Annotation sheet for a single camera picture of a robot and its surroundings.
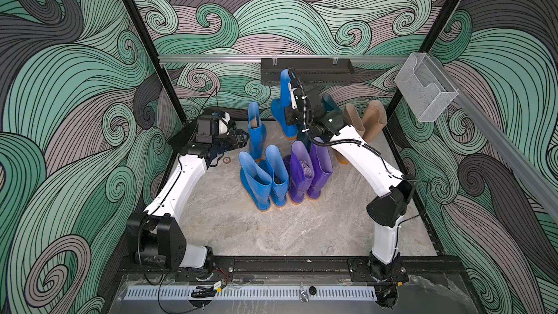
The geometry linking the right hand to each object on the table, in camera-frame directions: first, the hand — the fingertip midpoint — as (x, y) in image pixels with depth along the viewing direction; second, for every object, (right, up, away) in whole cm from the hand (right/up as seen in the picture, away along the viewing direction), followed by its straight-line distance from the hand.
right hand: (287, 106), depth 77 cm
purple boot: (+4, -23, -7) cm, 24 cm away
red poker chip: (-28, -22, +27) cm, 45 cm away
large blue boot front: (-3, -25, -10) cm, 27 cm away
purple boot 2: (+11, -21, -7) cm, 25 cm away
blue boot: (-10, -25, -9) cm, 29 cm away
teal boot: (+19, +3, +14) cm, 23 cm away
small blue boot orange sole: (-12, -10, +10) cm, 18 cm away
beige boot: (+38, -4, +13) cm, 41 cm away
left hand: (-17, -10, +4) cm, 20 cm away
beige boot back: (+28, -8, +5) cm, 29 cm away
